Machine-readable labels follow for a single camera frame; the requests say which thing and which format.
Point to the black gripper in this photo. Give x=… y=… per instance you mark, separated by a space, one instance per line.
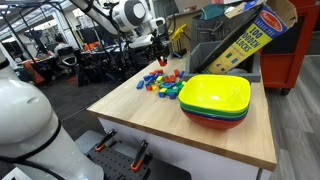
x=157 y=49

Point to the red wooden block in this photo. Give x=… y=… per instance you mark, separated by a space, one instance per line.
x=162 y=62

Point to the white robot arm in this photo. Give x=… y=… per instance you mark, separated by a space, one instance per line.
x=31 y=134

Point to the red block at pile edge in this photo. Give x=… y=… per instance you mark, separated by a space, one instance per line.
x=176 y=73

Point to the long blue wooden block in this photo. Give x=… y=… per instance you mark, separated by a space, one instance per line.
x=140 y=84

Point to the blue block at front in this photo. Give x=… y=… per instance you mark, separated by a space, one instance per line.
x=162 y=94

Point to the grey plastic tub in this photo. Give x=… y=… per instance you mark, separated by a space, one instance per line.
x=248 y=69

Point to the brown cardboard box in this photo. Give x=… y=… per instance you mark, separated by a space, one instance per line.
x=178 y=20

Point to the green plastic bowl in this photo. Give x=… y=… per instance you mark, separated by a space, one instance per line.
x=214 y=112

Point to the yellow plastic bowl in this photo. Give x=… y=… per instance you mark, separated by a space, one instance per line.
x=216 y=92

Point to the red plastic bowl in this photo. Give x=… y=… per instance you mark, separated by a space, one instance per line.
x=212 y=122

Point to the black office chair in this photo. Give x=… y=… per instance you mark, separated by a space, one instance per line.
x=67 y=56

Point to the blue plastic bowl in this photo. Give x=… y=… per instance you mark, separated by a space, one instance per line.
x=219 y=117

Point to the right orange black clamp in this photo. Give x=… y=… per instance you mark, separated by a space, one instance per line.
x=138 y=160

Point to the orange black clamp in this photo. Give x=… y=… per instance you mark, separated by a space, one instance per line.
x=138 y=160
x=100 y=146

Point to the left orange black clamp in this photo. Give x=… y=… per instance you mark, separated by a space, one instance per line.
x=100 y=146

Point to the wooden blocks cardboard box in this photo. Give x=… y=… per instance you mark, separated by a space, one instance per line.
x=267 y=20

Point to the white drawer cabinet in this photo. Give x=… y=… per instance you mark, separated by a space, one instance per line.
x=202 y=165

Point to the red tool cart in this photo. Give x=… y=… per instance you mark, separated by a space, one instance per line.
x=281 y=59

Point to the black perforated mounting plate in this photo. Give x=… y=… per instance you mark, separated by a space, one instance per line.
x=115 y=161

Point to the yellow handled tool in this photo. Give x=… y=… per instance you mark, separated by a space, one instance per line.
x=178 y=35

